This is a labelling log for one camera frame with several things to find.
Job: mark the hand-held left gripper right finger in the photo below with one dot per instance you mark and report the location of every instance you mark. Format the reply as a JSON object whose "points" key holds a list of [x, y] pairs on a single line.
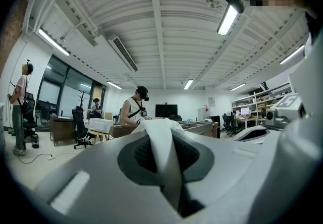
{"points": [[227, 172]]}

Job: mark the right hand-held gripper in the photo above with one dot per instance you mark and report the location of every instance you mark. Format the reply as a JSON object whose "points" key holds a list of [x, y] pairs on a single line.
{"points": [[285, 117]]}

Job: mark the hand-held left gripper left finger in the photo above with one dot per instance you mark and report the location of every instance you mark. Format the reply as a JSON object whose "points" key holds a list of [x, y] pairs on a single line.
{"points": [[101, 182]]}

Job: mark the brown cart bag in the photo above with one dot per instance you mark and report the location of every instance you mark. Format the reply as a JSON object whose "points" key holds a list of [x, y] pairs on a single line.
{"points": [[123, 131]]}

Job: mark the white cloth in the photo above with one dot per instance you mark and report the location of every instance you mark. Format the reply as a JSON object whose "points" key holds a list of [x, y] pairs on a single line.
{"points": [[164, 142]]}

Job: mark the stainless steel housekeeping cart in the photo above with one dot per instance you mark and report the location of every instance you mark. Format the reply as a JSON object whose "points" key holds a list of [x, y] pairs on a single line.
{"points": [[199, 128]]}

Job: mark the black office chair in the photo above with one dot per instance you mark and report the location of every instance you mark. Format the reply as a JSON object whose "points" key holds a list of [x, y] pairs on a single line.
{"points": [[79, 124], [30, 122], [230, 123]]}

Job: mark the white storage shelf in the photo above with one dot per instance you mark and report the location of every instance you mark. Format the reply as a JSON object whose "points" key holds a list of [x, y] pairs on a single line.
{"points": [[252, 103]]}

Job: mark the yellow wooden stool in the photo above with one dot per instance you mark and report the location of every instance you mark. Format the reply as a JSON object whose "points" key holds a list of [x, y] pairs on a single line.
{"points": [[97, 133]]}

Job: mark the long ceiling light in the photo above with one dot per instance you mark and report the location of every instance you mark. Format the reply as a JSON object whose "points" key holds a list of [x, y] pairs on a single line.
{"points": [[114, 85], [238, 86], [227, 20], [291, 54], [188, 84], [53, 42]]}

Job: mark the white power strip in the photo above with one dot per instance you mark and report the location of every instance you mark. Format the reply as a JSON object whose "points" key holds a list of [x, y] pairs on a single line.
{"points": [[51, 157]]}

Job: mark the white rectangular box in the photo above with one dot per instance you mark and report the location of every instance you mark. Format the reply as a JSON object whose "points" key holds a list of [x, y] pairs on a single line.
{"points": [[99, 124]]}

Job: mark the white tall cabinet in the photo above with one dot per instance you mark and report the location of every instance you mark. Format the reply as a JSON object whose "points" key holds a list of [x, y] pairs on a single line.
{"points": [[203, 114]]}

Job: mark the brown wooden desk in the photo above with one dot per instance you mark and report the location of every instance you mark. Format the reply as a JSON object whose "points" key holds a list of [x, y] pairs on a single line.
{"points": [[60, 129]]}

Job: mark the dark wooden coat rack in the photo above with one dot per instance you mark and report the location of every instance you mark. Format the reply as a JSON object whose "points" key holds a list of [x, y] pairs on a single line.
{"points": [[82, 99]]}

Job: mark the black computer monitor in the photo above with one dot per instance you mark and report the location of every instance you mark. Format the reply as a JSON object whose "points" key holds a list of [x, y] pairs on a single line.
{"points": [[166, 110]]}

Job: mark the dark framed glass window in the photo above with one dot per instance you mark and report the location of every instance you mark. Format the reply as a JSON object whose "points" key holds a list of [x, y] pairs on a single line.
{"points": [[58, 86]]}

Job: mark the white ceiling air vent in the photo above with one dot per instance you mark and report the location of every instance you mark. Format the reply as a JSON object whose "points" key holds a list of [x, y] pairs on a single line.
{"points": [[125, 54]]}

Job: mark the white ceiling smoke detector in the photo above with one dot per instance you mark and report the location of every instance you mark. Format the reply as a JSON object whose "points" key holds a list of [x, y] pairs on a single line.
{"points": [[214, 2]]}

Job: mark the white wall poster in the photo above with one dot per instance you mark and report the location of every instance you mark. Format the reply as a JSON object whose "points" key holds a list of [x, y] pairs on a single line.
{"points": [[211, 101]]}

